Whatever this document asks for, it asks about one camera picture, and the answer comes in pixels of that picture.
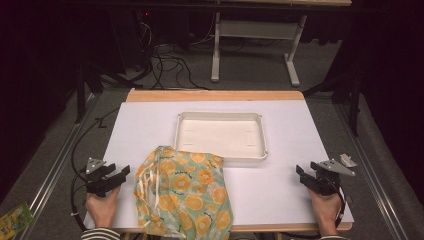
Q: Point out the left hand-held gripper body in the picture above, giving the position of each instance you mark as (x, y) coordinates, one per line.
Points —
(96, 185)

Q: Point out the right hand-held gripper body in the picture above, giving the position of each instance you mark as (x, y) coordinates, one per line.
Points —
(328, 181)

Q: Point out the white plastic tray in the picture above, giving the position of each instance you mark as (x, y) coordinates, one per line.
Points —
(221, 136)

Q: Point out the person's left hand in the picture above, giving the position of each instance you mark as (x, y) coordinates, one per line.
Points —
(102, 210)

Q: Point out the person's right hand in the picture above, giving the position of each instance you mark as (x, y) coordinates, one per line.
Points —
(326, 211)

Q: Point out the small silver wrapper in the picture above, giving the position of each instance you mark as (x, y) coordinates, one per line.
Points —
(348, 161)

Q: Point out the white table cover sheet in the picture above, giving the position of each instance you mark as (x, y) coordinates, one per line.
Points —
(266, 190)

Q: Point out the black metal stand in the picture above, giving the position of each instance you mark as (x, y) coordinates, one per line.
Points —
(355, 100)
(80, 93)

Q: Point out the green printed packet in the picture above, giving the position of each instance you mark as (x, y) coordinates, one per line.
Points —
(15, 221)

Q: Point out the aluminium floor rail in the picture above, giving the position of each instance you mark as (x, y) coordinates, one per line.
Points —
(55, 170)
(370, 173)

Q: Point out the white metal desk frame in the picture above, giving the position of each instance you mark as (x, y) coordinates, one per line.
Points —
(255, 30)

